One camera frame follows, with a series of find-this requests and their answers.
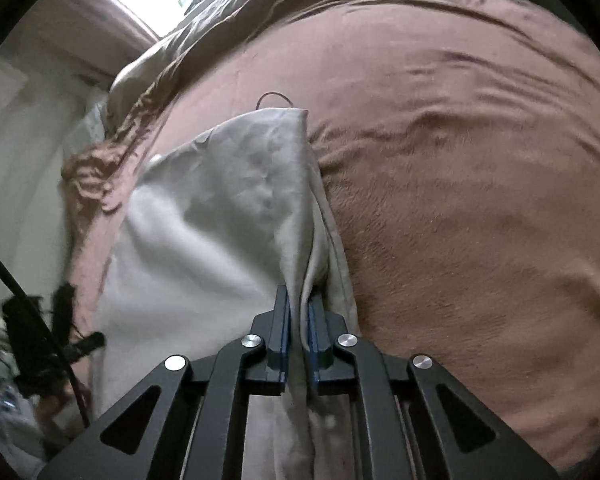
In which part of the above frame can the black cable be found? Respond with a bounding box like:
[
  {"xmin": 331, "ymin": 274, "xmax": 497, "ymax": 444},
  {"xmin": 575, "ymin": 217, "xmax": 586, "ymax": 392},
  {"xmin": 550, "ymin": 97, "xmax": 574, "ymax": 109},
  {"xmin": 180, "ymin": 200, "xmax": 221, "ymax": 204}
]
[{"xmin": 0, "ymin": 237, "xmax": 91, "ymax": 426}]

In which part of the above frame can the beige duvet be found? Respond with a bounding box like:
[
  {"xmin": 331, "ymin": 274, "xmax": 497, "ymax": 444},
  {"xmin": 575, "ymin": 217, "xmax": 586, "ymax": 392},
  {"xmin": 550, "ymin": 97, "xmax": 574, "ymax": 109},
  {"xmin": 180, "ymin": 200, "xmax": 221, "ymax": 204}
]
[{"xmin": 107, "ymin": 0, "xmax": 411, "ymax": 126}]

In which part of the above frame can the pink curtain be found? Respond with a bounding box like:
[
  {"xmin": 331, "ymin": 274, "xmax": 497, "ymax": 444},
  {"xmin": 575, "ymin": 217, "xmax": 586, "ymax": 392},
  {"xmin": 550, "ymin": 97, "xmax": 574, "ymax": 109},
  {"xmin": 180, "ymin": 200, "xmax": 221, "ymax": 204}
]
[{"xmin": 30, "ymin": 0, "xmax": 161, "ymax": 61}]

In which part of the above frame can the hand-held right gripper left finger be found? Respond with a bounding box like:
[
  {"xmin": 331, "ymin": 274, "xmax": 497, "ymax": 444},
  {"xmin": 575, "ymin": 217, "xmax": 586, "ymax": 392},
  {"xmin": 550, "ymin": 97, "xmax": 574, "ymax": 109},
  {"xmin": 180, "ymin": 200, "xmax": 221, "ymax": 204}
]
[{"xmin": 37, "ymin": 286, "xmax": 292, "ymax": 480}]

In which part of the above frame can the white padded headboard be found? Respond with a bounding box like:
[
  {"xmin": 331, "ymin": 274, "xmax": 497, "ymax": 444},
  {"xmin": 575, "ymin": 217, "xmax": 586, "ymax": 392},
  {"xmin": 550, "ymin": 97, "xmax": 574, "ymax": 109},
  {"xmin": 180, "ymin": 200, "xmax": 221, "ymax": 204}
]
[{"xmin": 0, "ymin": 55, "xmax": 106, "ymax": 311}]

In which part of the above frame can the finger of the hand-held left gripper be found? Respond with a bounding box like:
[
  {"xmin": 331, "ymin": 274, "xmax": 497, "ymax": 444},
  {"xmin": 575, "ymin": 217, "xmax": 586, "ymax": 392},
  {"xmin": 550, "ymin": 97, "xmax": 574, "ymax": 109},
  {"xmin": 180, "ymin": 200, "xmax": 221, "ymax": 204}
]
[{"xmin": 62, "ymin": 331, "xmax": 106, "ymax": 361}]

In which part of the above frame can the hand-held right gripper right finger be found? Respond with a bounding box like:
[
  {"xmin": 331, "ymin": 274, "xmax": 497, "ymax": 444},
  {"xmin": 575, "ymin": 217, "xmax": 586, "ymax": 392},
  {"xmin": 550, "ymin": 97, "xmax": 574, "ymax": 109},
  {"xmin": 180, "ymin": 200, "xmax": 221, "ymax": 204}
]
[{"xmin": 307, "ymin": 296, "xmax": 561, "ymax": 480}]

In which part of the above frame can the thin dark cord loop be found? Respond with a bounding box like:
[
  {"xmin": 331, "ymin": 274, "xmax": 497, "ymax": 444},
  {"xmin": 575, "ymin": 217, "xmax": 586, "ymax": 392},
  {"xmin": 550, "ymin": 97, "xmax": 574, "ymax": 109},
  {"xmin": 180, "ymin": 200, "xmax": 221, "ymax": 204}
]
[{"xmin": 254, "ymin": 91, "xmax": 297, "ymax": 111}]

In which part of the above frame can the beige garment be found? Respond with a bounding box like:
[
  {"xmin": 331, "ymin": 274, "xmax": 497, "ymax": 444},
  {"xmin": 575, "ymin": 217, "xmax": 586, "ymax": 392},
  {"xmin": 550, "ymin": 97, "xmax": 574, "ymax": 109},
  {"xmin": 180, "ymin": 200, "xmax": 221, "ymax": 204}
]
[{"xmin": 87, "ymin": 107, "xmax": 361, "ymax": 480}]

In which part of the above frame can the pale green pillow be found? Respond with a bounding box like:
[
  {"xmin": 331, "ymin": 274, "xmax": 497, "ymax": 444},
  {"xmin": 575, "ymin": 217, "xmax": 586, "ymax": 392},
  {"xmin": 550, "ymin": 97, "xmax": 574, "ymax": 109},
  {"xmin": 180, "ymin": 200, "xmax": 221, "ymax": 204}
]
[{"xmin": 82, "ymin": 100, "xmax": 112, "ymax": 153}]

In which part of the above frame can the brown bed sheet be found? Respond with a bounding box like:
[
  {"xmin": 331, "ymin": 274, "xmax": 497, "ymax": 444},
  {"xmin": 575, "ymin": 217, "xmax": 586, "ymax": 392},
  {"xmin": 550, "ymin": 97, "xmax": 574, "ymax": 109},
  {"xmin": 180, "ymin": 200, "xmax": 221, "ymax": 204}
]
[{"xmin": 60, "ymin": 0, "xmax": 600, "ymax": 471}]

